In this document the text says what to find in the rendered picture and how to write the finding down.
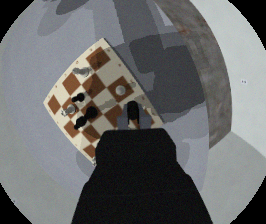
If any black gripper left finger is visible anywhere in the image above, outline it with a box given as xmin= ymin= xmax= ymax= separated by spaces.
xmin=117 ymin=104 xmax=129 ymax=130

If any brown and cream chessboard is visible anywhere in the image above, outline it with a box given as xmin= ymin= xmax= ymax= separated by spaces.
xmin=43 ymin=38 xmax=163 ymax=161

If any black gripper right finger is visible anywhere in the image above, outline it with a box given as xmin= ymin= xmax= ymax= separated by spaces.
xmin=136 ymin=103 xmax=151 ymax=129

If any black chess piece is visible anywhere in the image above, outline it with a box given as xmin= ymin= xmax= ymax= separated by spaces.
xmin=76 ymin=106 xmax=98 ymax=127
xmin=127 ymin=101 xmax=138 ymax=120

